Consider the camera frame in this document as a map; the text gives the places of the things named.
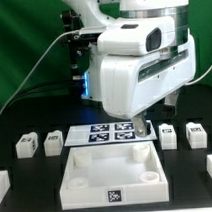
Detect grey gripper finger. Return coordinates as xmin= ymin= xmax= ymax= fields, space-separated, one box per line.
xmin=133 ymin=114 xmax=147 ymax=137
xmin=164 ymin=91 xmax=179 ymax=116

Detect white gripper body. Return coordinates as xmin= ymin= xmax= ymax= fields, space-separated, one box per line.
xmin=100 ymin=34 xmax=196 ymax=119

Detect white square table top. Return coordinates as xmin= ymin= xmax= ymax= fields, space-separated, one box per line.
xmin=60 ymin=141 xmax=169 ymax=210

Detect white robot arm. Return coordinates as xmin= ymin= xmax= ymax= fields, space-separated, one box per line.
xmin=61 ymin=0 xmax=196 ymax=137

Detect white marker plate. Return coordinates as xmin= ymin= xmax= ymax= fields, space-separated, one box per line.
xmin=65 ymin=121 xmax=156 ymax=147

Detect white left obstacle block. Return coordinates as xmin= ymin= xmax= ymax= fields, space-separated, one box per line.
xmin=0 ymin=170 xmax=10 ymax=204

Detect white cable at right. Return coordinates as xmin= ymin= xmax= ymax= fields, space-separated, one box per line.
xmin=184 ymin=57 xmax=212 ymax=86

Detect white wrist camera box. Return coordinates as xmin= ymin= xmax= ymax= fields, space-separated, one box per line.
xmin=97 ymin=16 xmax=175 ymax=57

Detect black camera pole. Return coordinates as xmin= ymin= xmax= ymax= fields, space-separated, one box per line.
xmin=60 ymin=10 xmax=88 ymax=92

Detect grey camera on pole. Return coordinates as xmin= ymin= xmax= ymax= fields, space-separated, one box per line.
xmin=72 ymin=27 xmax=106 ymax=42

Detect black cables on table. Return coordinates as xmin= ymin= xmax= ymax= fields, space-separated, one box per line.
xmin=6 ymin=78 xmax=87 ymax=102

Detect grey camera cable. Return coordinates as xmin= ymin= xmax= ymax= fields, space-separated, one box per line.
xmin=0 ymin=29 xmax=82 ymax=117

